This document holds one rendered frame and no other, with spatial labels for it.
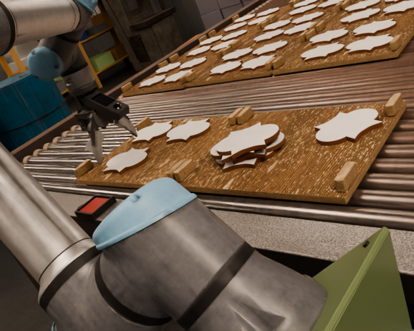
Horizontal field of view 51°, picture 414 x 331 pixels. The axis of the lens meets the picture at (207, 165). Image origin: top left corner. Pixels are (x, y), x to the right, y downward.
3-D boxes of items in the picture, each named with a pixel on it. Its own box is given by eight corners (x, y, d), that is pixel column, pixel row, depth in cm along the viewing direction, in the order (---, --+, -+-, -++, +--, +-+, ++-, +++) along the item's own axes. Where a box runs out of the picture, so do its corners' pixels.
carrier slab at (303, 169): (346, 205, 72) (344, 197, 71) (175, 190, 100) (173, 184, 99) (407, 108, 94) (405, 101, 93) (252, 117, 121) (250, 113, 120)
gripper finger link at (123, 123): (129, 128, 129) (105, 114, 123) (142, 127, 125) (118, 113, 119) (126, 137, 129) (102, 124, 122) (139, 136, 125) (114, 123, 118)
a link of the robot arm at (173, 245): (223, 268, 41) (119, 175, 43) (152, 350, 46) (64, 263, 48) (258, 225, 51) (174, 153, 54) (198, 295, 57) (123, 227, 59)
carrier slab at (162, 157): (174, 191, 99) (171, 185, 99) (76, 184, 127) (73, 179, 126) (250, 118, 121) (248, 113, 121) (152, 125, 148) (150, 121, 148)
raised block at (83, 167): (80, 177, 125) (75, 169, 124) (77, 177, 127) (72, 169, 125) (94, 166, 129) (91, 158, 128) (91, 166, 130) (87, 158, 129)
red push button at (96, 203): (94, 217, 104) (92, 213, 103) (81, 215, 108) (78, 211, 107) (112, 203, 107) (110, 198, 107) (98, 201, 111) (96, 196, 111)
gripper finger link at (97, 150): (91, 164, 119) (92, 131, 120) (103, 165, 115) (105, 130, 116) (81, 164, 117) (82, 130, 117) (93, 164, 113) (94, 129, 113)
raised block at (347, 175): (346, 194, 72) (343, 180, 71) (336, 192, 73) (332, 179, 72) (359, 173, 76) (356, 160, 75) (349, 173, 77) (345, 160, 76)
